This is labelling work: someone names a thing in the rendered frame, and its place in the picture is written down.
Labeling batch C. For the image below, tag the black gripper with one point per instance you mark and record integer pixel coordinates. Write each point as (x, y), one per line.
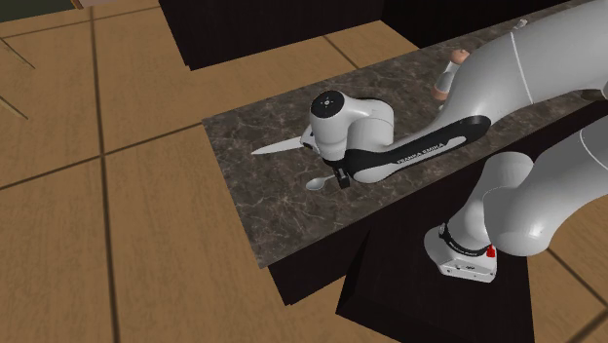
(340, 175)

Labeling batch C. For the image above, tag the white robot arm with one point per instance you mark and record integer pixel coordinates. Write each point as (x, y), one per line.
(503, 80)

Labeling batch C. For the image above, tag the silver spoon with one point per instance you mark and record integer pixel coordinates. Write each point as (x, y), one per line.
(315, 183)

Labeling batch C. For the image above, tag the white knife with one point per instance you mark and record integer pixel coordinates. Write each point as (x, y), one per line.
(280, 146)

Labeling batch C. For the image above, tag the dark counter cabinet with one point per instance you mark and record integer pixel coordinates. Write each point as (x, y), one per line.
(308, 275)

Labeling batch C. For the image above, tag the dark robot stand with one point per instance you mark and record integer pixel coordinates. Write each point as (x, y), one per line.
(403, 289)

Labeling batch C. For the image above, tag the white pink-ended cylinder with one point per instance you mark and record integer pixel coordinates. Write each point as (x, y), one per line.
(446, 78)

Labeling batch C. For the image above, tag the small white object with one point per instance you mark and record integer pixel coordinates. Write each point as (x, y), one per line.
(520, 23)

